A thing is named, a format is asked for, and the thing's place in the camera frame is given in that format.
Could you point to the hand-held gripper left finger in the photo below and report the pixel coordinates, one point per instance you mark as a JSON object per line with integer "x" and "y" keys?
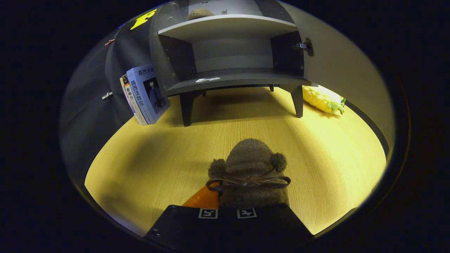
{"x": 182, "y": 225}

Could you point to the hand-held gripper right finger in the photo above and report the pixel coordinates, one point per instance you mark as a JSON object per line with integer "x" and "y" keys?
{"x": 267, "y": 225}

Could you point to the brown fuzzy shoe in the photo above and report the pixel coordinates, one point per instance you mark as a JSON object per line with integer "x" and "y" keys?
{"x": 199, "y": 14}
{"x": 249, "y": 158}

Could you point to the grey shoe cabinet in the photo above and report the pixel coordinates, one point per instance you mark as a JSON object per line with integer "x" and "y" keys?
{"x": 228, "y": 26}

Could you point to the metal door hinge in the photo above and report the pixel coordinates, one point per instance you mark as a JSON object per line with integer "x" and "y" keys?
{"x": 307, "y": 46}

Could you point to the blue book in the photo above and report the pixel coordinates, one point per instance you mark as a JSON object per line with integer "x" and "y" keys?
{"x": 147, "y": 95}

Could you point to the yellow plush pineapple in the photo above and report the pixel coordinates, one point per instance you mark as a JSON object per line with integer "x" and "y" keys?
{"x": 320, "y": 98}

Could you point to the black backdrop cloth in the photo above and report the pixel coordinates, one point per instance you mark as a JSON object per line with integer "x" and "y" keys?
{"x": 88, "y": 116}

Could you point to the silver clip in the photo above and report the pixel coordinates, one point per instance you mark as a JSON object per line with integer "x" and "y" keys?
{"x": 107, "y": 95}

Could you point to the pink clip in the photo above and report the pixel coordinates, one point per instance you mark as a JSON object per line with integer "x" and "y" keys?
{"x": 109, "y": 42}

